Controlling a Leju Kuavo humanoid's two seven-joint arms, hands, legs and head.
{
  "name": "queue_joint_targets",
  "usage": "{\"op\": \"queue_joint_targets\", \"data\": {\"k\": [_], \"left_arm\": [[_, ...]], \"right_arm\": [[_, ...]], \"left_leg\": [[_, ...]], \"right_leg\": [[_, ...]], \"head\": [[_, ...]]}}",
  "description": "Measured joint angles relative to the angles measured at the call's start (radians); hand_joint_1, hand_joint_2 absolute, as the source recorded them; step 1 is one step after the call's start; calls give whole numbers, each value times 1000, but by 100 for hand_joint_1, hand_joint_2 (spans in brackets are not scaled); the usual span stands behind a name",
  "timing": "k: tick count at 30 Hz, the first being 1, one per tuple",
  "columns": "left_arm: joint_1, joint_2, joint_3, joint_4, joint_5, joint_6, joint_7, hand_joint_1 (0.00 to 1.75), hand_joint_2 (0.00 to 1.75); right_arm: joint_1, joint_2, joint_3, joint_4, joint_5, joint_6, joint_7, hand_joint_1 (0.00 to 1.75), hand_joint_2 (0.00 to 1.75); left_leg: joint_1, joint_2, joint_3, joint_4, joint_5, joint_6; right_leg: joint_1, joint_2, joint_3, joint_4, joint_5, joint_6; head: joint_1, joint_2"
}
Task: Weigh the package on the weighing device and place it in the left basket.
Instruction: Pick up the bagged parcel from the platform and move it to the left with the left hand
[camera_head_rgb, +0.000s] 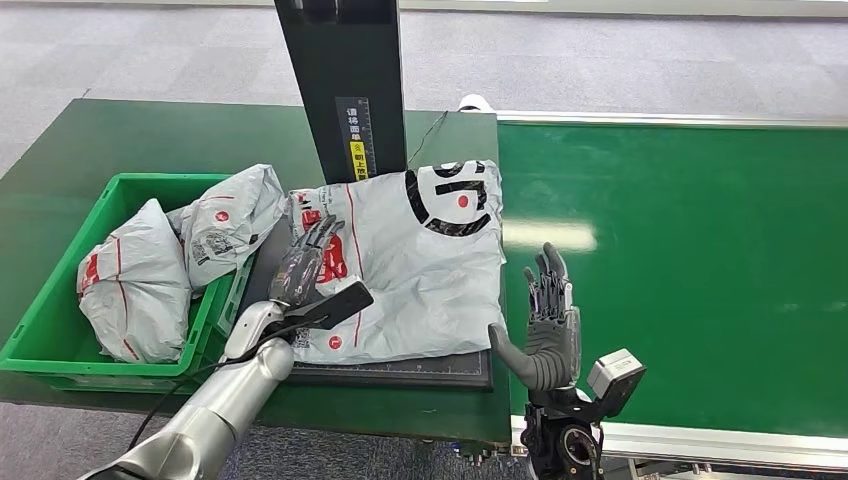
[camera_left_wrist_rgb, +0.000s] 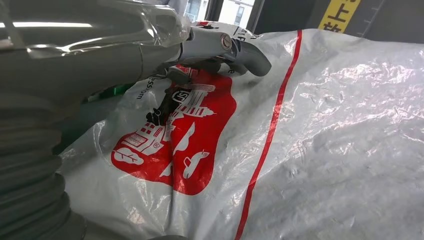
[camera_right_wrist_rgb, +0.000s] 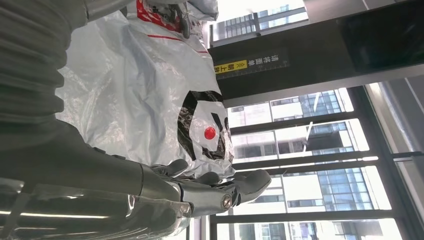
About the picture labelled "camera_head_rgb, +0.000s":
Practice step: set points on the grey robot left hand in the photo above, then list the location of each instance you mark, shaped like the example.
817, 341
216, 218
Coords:
303, 268

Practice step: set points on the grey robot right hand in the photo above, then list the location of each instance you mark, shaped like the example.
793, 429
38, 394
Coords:
546, 331

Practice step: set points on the large white black-print package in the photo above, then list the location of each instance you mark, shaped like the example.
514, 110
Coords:
417, 278

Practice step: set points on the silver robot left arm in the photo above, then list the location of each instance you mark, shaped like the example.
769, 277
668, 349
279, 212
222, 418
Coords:
212, 404

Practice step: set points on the white package with QR label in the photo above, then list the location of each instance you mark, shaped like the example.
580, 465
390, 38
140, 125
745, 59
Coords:
228, 218

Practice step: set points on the rounded white red-stripe package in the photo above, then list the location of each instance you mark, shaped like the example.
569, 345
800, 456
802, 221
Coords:
139, 291

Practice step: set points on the green plastic basket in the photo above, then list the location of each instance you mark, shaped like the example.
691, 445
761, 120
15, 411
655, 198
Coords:
40, 331

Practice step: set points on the yellow warning sticker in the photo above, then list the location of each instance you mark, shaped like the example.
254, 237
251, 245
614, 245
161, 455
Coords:
358, 160

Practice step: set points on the black scale platform with ruler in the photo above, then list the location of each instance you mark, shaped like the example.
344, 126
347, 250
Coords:
424, 374

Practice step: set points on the green conveyor belt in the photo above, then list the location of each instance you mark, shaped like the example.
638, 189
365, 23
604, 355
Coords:
696, 265

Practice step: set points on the white roller end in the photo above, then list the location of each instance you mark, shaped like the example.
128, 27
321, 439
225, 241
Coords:
476, 103

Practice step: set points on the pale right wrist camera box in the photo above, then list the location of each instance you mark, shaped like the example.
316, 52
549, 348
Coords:
616, 378

